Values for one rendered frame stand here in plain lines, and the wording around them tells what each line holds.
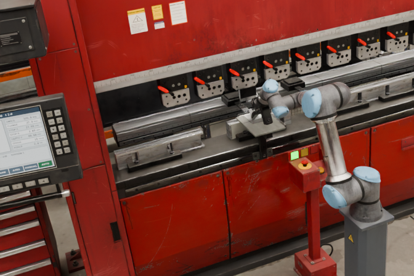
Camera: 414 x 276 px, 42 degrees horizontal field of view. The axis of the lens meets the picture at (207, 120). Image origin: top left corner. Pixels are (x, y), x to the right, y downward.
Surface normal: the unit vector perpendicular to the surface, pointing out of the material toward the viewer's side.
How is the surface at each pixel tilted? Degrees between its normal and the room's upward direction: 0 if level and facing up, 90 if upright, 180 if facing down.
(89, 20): 90
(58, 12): 90
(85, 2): 90
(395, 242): 0
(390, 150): 90
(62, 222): 0
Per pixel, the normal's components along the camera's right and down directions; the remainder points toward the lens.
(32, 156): 0.22, 0.40
